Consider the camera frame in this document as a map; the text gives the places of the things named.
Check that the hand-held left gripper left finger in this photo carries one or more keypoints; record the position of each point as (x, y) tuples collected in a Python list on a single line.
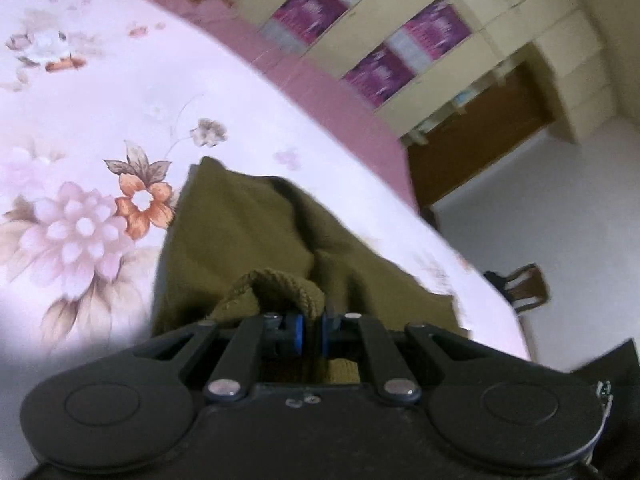
[(295, 332)]

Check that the purple wall poster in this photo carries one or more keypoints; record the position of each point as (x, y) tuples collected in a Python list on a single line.
[(380, 75), (310, 7), (440, 25)]

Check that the brown wooden door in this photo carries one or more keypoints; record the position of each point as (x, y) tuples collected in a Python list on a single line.
[(480, 145)]

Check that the floral bed sheet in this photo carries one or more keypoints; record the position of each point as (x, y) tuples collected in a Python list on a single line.
[(100, 110)]

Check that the olive green knit sweater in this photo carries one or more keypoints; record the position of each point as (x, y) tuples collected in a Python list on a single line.
[(240, 230)]

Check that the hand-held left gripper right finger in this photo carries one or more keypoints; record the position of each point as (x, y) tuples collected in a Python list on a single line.
[(326, 332)]

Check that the wooden chair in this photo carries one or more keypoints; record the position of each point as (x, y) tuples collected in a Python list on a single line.
[(525, 287)]

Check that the pink blanket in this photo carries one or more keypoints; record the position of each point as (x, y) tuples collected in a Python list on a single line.
[(310, 95)]

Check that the cream wardrobe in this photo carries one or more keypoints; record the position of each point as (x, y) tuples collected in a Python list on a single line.
[(525, 5)]

